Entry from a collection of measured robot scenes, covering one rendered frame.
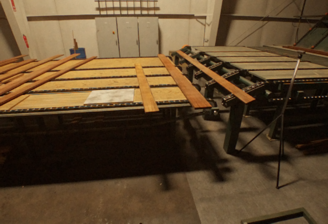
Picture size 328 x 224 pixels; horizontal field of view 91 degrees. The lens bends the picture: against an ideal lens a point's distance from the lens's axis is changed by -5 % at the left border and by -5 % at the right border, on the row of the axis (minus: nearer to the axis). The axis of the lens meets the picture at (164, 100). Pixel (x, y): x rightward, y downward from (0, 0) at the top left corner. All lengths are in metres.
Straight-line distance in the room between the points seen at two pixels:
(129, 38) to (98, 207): 6.26
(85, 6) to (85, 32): 0.98
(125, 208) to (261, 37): 9.28
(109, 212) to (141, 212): 0.33
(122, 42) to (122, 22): 0.75
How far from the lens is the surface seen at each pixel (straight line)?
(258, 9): 9.66
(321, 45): 7.29
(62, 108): 2.25
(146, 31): 7.33
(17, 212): 2.48
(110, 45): 7.45
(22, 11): 8.98
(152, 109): 1.84
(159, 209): 2.02
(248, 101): 2.11
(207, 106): 1.95
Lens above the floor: 1.72
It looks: 24 degrees down
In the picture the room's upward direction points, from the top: straight up
